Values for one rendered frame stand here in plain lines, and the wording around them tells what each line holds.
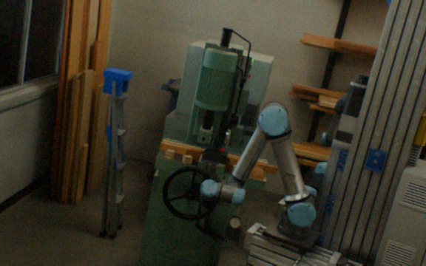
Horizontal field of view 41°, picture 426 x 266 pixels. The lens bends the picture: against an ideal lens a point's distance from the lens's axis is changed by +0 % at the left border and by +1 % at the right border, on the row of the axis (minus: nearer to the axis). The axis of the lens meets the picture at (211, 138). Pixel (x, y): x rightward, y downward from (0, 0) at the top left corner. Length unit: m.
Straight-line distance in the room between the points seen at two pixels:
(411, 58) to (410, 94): 0.15
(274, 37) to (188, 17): 0.83
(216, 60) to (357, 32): 2.55
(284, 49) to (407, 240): 2.99
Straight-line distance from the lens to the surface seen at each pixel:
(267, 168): 3.13
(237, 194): 2.43
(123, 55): 5.56
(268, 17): 5.27
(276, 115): 2.29
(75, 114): 4.26
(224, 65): 2.93
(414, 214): 2.62
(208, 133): 3.04
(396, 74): 2.56
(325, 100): 4.87
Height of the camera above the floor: 1.83
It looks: 15 degrees down
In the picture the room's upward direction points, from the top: 12 degrees clockwise
